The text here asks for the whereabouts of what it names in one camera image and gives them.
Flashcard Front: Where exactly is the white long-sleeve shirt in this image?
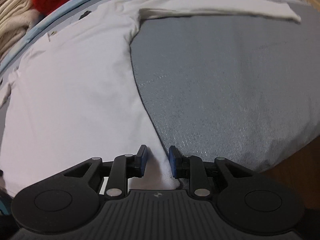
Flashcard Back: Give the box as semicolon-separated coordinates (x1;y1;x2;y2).
1;0;301;196

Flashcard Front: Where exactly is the cream folded blanket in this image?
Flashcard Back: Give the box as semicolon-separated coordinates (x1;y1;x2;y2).
1;0;40;59

